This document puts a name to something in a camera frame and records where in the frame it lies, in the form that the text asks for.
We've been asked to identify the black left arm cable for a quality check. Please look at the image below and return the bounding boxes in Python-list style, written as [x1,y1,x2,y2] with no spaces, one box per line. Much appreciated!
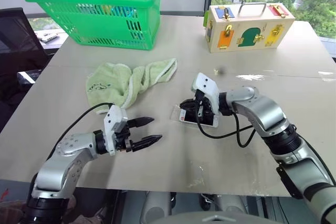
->
[46,102,115,162]

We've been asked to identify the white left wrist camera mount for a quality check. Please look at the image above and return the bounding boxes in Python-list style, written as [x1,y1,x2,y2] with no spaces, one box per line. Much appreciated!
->
[102,104,129,156]

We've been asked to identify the wooden lock box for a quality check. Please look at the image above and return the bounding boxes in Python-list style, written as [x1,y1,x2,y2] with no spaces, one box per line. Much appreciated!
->
[204,2,297,54]

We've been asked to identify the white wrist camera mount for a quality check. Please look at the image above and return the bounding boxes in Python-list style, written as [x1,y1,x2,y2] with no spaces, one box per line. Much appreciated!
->
[190,72,220,116]
[102,104,129,156]

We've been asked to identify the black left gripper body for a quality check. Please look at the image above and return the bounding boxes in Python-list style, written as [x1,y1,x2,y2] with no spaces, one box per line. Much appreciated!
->
[115,123,135,154]

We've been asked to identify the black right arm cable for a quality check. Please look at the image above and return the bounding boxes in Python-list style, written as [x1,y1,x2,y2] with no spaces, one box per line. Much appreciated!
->
[195,91,336,187]

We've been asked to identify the light green towel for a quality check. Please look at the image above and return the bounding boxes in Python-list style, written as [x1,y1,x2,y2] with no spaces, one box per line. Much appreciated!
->
[86,58,179,115]

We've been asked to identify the dark patterned bag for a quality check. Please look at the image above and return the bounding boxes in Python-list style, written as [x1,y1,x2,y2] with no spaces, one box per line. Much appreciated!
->
[17,69,43,84]

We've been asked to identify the white smartphone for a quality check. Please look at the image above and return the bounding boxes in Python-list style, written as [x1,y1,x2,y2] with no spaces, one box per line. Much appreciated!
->
[179,108,219,128]

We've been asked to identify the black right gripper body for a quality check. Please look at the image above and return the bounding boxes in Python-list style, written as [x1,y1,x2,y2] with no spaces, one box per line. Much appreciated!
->
[194,90,214,119]

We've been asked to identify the grey robot torso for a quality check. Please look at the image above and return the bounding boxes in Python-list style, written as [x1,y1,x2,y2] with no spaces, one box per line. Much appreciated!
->
[149,209,284,224]

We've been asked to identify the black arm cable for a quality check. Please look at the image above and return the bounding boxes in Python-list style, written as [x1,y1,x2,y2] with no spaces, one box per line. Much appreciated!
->
[195,91,336,187]
[46,102,115,162]

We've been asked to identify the black office chair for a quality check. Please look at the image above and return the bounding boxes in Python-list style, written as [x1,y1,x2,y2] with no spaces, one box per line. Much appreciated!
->
[0,7,56,133]

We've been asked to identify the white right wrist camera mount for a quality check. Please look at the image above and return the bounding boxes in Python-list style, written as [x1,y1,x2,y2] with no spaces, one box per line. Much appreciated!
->
[190,72,220,116]

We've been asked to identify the grey rounded shape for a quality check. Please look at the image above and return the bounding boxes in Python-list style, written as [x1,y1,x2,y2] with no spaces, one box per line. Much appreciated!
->
[215,195,247,213]
[139,191,173,223]

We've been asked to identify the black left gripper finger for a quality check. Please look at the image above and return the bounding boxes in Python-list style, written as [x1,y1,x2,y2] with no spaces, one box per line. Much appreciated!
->
[127,116,155,130]
[130,134,164,154]

